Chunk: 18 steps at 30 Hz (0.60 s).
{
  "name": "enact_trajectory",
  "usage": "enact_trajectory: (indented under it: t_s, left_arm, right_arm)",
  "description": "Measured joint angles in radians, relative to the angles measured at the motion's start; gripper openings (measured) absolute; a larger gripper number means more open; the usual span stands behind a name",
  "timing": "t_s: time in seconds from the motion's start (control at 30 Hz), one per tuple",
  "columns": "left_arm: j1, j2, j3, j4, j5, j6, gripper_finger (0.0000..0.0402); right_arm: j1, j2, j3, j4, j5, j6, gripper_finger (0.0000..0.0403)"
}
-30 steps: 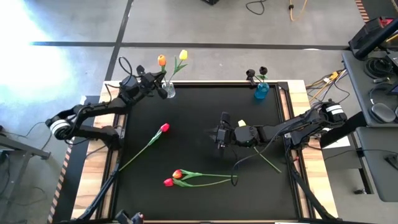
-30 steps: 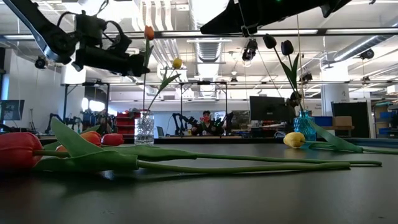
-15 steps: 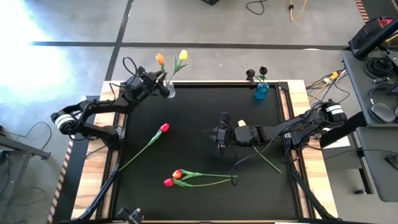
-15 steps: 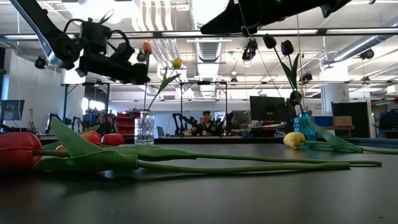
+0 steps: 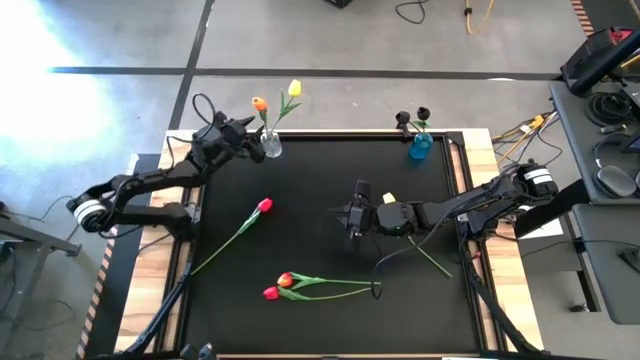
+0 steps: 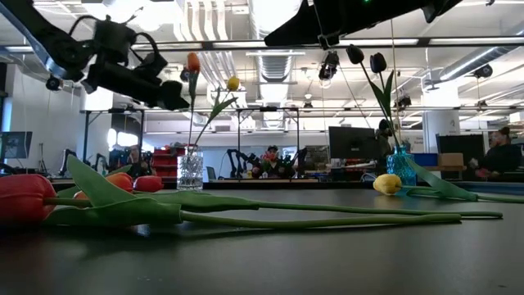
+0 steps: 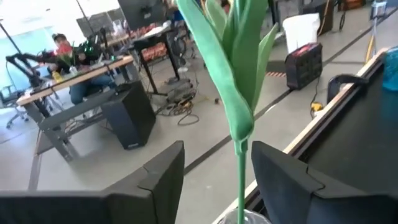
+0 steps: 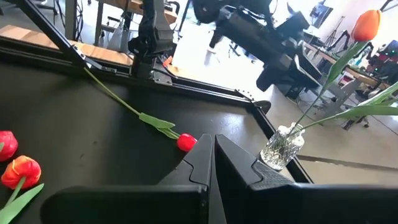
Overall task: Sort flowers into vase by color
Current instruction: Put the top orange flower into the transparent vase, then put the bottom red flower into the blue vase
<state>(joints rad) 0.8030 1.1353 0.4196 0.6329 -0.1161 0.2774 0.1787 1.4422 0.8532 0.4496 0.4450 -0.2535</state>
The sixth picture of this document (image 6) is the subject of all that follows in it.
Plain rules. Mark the black computer monitor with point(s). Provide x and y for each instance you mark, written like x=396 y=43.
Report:
x=352 y=143

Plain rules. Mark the blue glass vase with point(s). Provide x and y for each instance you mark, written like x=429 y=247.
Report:
x=399 y=166

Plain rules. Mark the background black robot arm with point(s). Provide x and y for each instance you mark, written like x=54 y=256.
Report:
x=67 y=157
x=237 y=160
x=302 y=157

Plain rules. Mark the clear glass vase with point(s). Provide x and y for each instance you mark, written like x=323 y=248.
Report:
x=190 y=170

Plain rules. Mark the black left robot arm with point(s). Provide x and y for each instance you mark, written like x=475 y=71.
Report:
x=61 y=45

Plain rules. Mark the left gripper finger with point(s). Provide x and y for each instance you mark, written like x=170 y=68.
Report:
x=176 y=103
x=171 y=89

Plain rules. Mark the cardboard box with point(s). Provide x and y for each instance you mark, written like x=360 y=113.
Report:
x=450 y=159

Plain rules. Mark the standing person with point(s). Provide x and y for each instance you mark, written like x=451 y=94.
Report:
x=385 y=131

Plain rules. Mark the yellow artificial tulip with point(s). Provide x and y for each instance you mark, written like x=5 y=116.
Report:
x=387 y=184
x=233 y=83

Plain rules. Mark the seated person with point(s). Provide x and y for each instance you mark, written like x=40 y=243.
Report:
x=273 y=149

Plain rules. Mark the black ceiling camera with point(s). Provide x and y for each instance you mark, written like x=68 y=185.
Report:
x=329 y=64
x=53 y=83
x=403 y=101
x=483 y=71

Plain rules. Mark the red artificial tulip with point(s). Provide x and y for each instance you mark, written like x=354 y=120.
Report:
x=148 y=183
x=24 y=198

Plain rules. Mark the dark computer monitor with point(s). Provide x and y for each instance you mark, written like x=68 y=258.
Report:
x=15 y=144

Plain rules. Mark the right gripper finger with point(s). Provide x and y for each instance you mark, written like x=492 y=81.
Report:
x=299 y=26

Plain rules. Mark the black artificial tulip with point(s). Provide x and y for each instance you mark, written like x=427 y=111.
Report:
x=378 y=62
x=355 y=54

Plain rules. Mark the black table mat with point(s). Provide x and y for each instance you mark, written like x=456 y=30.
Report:
x=286 y=262

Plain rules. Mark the black cabinet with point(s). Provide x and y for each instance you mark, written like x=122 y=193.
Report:
x=462 y=143

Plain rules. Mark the blue storage bin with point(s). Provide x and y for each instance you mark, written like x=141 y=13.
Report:
x=425 y=160

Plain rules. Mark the orange artificial tulip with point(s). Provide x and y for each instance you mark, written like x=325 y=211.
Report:
x=120 y=182
x=193 y=61

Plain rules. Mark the red storage bins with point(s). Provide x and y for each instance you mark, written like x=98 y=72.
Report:
x=163 y=157

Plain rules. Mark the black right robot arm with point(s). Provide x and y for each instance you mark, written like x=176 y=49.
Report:
x=444 y=6

